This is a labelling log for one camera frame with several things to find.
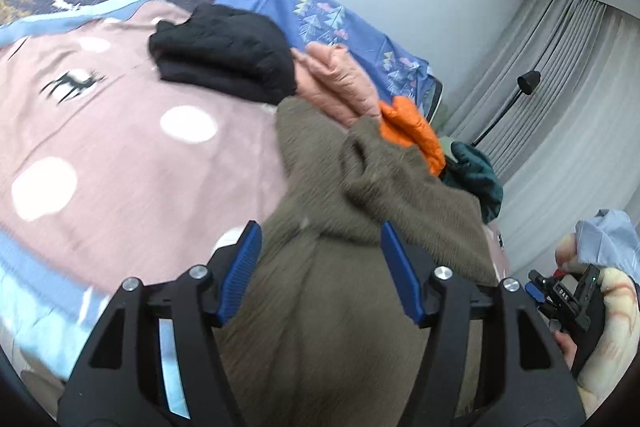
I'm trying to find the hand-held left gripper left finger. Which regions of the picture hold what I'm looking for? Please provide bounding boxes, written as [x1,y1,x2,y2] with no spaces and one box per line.
[57,220,263,427]

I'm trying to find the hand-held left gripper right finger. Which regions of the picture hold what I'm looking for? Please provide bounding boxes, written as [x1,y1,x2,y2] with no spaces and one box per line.
[380,222,587,427]

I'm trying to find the olive brown knit sweater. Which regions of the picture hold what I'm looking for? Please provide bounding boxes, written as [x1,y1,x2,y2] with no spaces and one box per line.
[215,96,501,427]

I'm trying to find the person's right forearm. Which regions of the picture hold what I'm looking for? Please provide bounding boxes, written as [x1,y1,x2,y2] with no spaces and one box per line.
[556,234,640,418]

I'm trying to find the person's right hand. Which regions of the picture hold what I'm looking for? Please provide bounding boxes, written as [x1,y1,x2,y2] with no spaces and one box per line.
[554,331,579,370]

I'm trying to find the light blue cloth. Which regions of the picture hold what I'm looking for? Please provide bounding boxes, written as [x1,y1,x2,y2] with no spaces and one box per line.
[574,208,640,270]

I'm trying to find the dark green jacket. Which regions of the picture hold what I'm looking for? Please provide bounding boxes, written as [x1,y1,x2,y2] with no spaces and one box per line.
[440,141,504,224]

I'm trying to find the orange puffer jacket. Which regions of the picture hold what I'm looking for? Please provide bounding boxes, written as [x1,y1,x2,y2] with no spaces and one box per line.
[377,95,447,178]

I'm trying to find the pink deer print blanket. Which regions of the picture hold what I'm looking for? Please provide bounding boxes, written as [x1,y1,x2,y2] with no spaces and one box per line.
[0,0,511,382]

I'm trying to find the grey curtain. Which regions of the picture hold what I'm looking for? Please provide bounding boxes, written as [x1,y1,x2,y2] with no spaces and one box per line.
[442,0,640,275]

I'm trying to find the black floor lamp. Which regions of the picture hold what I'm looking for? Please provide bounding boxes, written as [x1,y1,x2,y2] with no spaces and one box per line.
[471,70,542,146]

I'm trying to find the pink puffer jacket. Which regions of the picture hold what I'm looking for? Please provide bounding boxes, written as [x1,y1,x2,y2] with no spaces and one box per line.
[291,42,383,128]

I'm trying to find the black knit garment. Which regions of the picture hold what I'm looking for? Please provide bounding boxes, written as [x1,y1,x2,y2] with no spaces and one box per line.
[148,3,297,106]

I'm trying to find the blue tree pattern pillow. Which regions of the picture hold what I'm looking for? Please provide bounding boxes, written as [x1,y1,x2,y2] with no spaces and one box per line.
[214,0,443,118]

